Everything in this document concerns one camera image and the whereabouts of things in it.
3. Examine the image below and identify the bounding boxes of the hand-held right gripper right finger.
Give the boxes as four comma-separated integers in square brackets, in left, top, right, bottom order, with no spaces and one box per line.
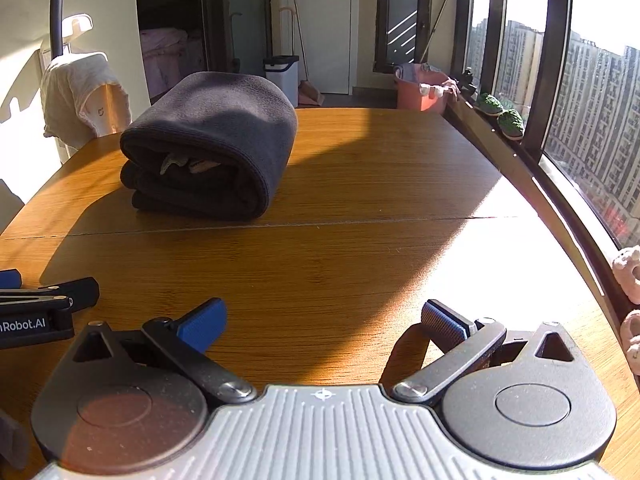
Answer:
[392,299,583,405]

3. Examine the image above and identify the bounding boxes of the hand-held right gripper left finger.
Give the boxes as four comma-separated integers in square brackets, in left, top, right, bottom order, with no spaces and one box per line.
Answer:
[72,297,258,405]

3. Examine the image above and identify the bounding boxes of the dark grey knit garment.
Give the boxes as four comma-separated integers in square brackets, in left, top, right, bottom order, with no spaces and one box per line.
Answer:
[120,71,299,222]

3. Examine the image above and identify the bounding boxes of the pale pink knitted shoe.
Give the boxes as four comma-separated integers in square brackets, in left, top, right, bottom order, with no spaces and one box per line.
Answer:
[620,309,640,373]
[612,246,640,306]

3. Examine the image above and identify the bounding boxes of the cream cloth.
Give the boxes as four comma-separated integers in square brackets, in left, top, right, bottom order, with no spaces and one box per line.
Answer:
[41,52,126,146]

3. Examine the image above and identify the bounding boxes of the pink plastic bucket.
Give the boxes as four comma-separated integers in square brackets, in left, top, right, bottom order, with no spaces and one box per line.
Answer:
[395,67,451,112]

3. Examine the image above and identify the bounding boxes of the small black object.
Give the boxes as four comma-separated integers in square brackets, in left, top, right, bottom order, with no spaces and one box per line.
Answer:
[456,67,477,97]

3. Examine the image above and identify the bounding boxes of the broom with pink dustpan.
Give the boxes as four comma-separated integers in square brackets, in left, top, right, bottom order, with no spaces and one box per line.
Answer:
[292,0,325,107]

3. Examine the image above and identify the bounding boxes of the white trash bin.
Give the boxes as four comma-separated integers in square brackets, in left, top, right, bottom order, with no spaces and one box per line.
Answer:
[263,55,300,108]

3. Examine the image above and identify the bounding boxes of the pink bedding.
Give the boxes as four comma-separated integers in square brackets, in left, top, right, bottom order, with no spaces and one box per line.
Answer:
[140,27,206,101]

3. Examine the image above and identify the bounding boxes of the apartment buildings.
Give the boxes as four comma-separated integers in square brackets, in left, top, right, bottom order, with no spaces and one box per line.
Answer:
[470,17,640,241]

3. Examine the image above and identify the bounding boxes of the black curved pole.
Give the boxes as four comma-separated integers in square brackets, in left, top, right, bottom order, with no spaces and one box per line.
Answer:
[50,0,69,56]

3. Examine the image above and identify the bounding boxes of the dark framed glass door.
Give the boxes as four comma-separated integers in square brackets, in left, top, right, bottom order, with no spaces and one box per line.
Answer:
[375,0,433,73]

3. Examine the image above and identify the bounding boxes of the white door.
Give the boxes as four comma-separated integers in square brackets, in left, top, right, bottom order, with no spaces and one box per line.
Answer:
[272,0,358,96]

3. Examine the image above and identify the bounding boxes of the white wall fixture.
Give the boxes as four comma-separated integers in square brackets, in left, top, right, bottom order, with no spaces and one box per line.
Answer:
[60,14,94,41]

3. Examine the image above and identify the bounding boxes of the mop handle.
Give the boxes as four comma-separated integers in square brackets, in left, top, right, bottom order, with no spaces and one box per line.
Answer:
[420,0,458,63]

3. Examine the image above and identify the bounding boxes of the black window frame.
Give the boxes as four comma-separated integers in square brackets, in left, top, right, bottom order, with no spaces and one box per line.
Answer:
[450,0,640,261]

